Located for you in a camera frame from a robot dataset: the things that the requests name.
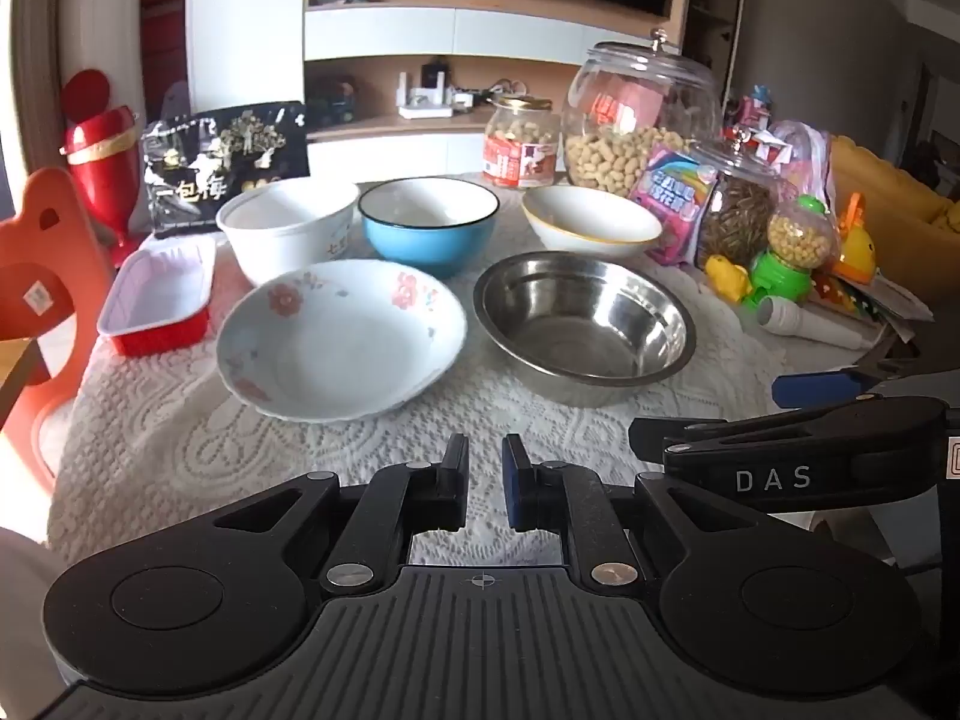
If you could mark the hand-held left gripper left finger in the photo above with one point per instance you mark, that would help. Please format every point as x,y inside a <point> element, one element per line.
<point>455,480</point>

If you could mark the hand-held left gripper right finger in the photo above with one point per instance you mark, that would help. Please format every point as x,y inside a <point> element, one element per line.
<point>514,484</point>

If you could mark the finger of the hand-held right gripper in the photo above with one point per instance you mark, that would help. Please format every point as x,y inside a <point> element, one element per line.
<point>810,388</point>
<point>787,457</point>

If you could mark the stainless steel bowl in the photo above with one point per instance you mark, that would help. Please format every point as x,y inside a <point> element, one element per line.
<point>585,322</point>

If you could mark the white floral plate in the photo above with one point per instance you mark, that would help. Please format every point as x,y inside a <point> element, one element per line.
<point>337,345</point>

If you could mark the blue enamel bowl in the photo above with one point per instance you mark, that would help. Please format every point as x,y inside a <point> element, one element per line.
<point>427,247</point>

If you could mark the white bowl with yellow rim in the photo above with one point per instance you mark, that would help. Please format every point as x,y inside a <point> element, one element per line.
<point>592,221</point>

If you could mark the white ceramic bowl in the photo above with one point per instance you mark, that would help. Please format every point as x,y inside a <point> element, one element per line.
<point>289,240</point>

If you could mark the red rectangular plastic tray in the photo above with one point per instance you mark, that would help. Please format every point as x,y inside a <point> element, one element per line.
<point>157,285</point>

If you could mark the white handheld fan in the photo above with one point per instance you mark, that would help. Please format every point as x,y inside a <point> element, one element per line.
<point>795,319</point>

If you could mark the colourful booklet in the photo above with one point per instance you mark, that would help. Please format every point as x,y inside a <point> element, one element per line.
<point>847,300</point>

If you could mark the small yellow duck toy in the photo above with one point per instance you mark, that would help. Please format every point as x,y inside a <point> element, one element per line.
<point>727,277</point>

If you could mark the green gumball dispenser toy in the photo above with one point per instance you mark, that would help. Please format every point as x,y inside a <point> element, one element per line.
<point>799,240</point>

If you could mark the orange yellow duck toy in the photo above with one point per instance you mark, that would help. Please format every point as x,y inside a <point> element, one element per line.
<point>859,247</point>

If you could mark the glass sunflower seed jar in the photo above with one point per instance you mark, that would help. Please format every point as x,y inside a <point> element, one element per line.
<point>739,217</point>

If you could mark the yellow sofa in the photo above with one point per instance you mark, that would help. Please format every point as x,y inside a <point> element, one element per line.
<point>900,195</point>

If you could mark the white lace tablecloth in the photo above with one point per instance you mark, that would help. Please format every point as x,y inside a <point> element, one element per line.
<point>225,465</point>

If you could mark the pink plastic bag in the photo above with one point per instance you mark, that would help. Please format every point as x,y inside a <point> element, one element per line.
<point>806,154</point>

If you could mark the pink marshmallow bag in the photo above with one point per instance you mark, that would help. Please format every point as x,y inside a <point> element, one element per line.
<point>671,195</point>

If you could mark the red white snack packet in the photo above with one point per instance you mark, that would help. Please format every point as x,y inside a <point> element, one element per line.
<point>750,144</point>

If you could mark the red blue toy robot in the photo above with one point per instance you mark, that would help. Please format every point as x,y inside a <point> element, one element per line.
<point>754,112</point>

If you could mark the large glass peanut jar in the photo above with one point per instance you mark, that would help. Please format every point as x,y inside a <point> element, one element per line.
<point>637,150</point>

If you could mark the small peanut jar gold lid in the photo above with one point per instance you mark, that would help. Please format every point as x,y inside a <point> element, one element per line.
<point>521,142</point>

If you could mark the white router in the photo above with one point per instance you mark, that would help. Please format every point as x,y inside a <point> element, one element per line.
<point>427,109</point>

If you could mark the toy truck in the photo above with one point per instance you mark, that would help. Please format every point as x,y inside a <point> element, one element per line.
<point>330,105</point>

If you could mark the black snack bag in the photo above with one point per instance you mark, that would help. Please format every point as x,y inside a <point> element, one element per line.
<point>217,157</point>

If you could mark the orange bear-shaped chair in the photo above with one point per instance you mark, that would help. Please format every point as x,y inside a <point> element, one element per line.
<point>82,240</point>

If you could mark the brown wooden table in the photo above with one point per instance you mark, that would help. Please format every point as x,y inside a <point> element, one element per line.
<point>15,371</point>

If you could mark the red gourd-shaped container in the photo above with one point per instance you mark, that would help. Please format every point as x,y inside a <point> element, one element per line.
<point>101,157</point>

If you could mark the red panelled door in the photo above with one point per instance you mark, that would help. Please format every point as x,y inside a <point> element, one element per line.
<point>165,15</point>

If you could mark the white wooden wall cabinet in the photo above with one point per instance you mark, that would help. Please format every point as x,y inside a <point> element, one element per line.
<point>375,30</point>

